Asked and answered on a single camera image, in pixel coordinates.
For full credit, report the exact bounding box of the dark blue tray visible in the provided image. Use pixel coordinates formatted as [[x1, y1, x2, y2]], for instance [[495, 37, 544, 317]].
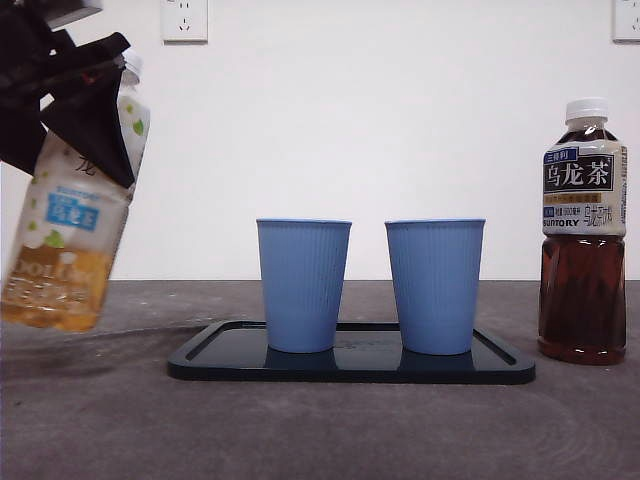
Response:
[[166, 320, 537, 385]]

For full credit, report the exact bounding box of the blue ribbed cup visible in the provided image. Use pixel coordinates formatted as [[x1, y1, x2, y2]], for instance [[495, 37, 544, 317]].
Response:
[[384, 216, 487, 357], [255, 217, 353, 355]]

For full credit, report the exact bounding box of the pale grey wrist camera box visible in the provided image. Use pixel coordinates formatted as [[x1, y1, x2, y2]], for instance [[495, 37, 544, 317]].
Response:
[[44, 0, 105, 30]]

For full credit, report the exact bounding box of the jasmine oolong tea bottle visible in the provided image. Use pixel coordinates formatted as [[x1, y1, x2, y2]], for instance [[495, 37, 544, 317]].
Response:
[[0, 48, 152, 334]]

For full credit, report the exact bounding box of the white wall socket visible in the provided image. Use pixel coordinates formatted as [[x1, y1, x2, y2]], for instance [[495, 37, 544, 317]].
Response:
[[612, 0, 640, 43], [160, 0, 209, 44]]

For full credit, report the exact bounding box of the dark oolong tea bottle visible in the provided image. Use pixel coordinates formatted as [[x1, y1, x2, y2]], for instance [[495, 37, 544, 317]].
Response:
[[536, 97, 628, 366]]

